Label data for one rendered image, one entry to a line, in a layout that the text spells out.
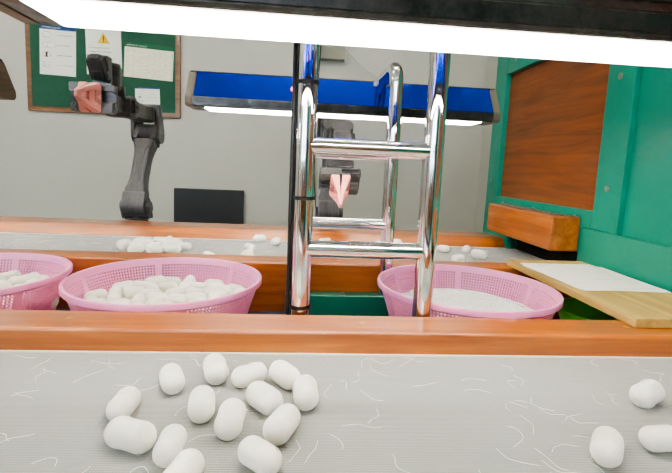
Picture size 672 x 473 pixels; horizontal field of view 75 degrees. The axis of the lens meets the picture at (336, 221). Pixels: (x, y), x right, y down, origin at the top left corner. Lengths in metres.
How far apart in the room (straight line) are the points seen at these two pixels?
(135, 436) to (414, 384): 0.24
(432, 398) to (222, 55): 2.86
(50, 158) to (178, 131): 0.82
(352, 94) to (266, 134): 2.15
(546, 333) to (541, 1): 0.34
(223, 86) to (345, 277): 0.43
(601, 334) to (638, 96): 0.47
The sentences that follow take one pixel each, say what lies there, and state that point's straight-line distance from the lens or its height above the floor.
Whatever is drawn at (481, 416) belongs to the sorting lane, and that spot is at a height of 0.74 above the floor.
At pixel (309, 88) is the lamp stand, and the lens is 0.51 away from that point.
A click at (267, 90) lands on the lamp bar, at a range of 0.90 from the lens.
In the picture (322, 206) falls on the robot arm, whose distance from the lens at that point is 1.39.
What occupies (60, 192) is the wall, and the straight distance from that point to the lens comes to 3.36.
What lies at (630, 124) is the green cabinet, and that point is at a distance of 0.92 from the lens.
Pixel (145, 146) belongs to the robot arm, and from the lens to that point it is 1.56.
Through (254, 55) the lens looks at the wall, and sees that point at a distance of 3.10.
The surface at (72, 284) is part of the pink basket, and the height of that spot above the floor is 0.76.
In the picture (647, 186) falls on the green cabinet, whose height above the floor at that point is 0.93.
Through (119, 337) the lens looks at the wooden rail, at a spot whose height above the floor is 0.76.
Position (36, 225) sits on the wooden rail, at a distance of 1.33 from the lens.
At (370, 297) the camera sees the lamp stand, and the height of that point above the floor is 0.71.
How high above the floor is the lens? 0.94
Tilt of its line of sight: 7 degrees down
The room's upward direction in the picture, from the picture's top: 3 degrees clockwise
